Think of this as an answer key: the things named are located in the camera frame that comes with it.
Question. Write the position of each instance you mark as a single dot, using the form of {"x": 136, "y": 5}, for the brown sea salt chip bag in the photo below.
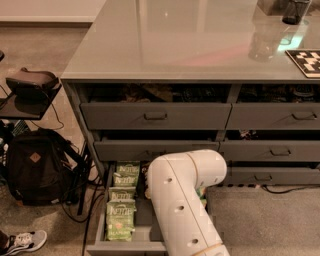
{"x": 146, "y": 186}

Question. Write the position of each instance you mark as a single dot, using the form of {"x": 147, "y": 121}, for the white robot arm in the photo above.
{"x": 173, "y": 180}

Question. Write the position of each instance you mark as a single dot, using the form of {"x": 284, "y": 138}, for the grey drawer cabinet counter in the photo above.
{"x": 193, "y": 51}

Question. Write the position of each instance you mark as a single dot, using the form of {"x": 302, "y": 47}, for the green kettle bag back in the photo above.
{"x": 128, "y": 167}

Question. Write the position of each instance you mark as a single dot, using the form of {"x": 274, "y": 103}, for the green kettle bag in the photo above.
{"x": 120, "y": 220}
{"x": 122, "y": 193}
{"x": 128, "y": 167}
{"x": 124, "y": 180}

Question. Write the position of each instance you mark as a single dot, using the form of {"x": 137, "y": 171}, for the middle left grey drawer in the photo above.
{"x": 138, "y": 150}

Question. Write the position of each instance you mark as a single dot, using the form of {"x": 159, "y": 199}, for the grey drawer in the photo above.
{"x": 155, "y": 116}
{"x": 138, "y": 150}
{"x": 272, "y": 176}
{"x": 270, "y": 150}
{"x": 274, "y": 116}

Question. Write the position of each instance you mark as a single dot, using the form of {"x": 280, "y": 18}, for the top left grey drawer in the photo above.
{"x": 155, "y": 116}

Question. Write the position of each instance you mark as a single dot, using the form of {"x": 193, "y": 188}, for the middle right grey drawer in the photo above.
{"x": 270, "y": 150}

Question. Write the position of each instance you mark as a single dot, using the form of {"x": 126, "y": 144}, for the green dang bag middle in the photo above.
{"x": 201, "y": 194}

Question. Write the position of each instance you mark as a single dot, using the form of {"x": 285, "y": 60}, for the top right grey drawer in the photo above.
{"x": 274, "y": 116}

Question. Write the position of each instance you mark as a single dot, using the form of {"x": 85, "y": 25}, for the green kettle bag front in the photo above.
{"x": 120, "y": 220}

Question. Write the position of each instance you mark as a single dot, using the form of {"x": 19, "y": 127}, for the open bottom left drawer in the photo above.
{"x": 147, "y": 239}

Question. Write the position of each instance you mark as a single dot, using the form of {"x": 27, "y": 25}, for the bottom right grey drawer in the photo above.
{"x": 272, "y": 176}

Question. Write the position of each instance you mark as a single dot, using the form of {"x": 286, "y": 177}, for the black backpack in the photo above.
{"x": 41, "y": 167}

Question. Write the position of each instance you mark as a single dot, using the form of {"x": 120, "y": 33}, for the dark headset device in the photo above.
{"x": 32, "y": 84}

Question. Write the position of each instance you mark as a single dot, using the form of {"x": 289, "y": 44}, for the black white marker board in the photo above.
{"x": 307, "y": 60}

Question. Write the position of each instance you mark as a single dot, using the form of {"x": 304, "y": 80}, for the black mesh cup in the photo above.
{"x": 295, "y": 11}

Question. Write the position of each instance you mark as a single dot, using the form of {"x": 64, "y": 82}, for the grey white sneaker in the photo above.
{"x": 11, "y": 245}

